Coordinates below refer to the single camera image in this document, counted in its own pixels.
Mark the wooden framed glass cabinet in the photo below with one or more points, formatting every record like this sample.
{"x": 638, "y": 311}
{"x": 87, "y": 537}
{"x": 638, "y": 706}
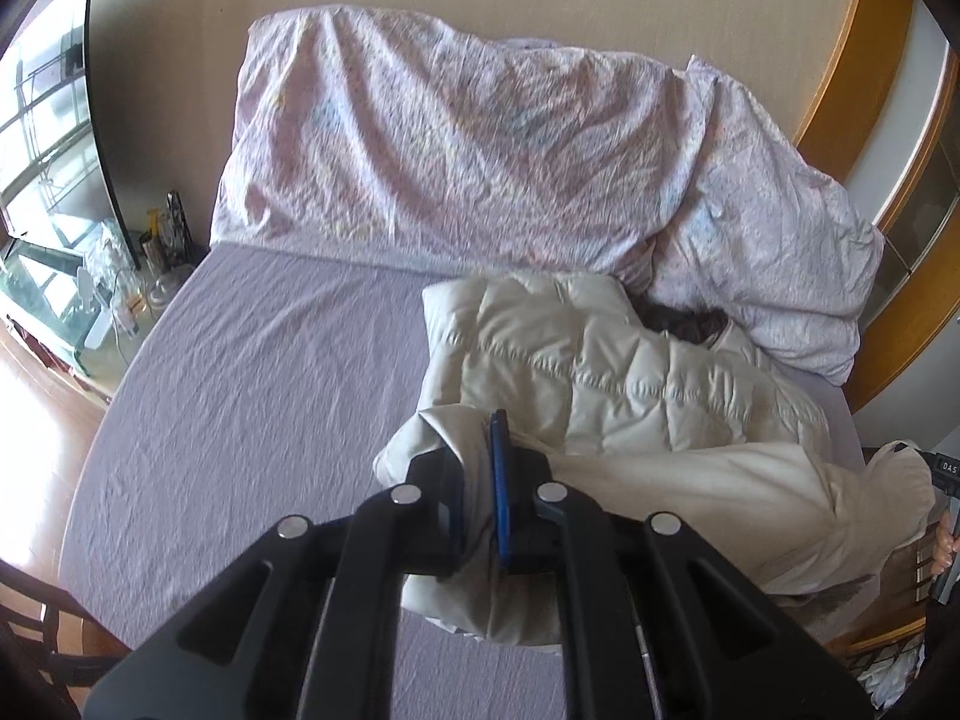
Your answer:
{"x": 877, "y": 124}

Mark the cream puffer jacket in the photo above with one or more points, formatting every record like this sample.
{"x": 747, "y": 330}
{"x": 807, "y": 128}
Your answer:
{"x": 642, "y": 423}

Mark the dark wooden chair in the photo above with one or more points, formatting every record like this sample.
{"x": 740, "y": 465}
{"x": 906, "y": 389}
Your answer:
{"x": 31, "y": 645}

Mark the lilac bed sheet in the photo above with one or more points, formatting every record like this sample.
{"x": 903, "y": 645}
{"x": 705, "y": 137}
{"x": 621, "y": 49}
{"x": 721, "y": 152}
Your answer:
{"x": 266, "y": 390}

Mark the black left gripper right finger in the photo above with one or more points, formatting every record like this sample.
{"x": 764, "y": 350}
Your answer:
{"x": 655, "y": 622}

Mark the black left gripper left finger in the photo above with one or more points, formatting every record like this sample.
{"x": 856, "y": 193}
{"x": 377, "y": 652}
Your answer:
{"x": 303, "y": 624}

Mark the cluttered glass side table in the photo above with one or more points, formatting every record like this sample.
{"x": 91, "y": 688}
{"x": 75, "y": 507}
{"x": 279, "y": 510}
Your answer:
{"x": 87, "y": 316}

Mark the person's right hand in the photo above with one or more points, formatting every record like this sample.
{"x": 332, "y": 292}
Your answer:
{"x": 945, "y": 546}

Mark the pink floral pillow left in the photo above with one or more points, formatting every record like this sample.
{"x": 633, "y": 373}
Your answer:
{"x": 389, "y": 137}

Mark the window with dark frame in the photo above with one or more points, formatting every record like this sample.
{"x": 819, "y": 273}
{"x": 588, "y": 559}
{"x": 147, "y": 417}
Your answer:
{"x": 57, "y": 196}

